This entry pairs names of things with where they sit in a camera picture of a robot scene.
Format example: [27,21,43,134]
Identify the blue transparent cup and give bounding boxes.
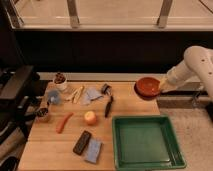
[47,90,61,105]

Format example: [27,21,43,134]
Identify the red bowl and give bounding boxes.
[136,77,160,96]

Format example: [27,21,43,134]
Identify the black handled brush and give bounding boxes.
[101,84,114,117]

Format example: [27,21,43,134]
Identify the black rectangular block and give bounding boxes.
[73,131,92,155]

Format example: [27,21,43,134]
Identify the green plastic tray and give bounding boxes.
[112,115,186,171]

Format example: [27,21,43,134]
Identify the black chair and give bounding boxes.
[0,65,40,145]

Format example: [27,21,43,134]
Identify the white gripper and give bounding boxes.
[159,66,187,92]

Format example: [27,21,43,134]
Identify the orange apple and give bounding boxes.
[84,111,97,125]

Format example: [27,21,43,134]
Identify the small dark cup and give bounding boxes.
[36,108,50,122]

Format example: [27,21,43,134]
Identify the blue crumpled cloth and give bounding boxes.
[82,87,102,105]

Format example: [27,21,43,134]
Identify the purple bowl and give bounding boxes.
[134,83,159,101]

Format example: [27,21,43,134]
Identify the blue sponge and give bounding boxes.
[85,139,102,164]

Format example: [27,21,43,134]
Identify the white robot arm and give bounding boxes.
[159,46,213,101]

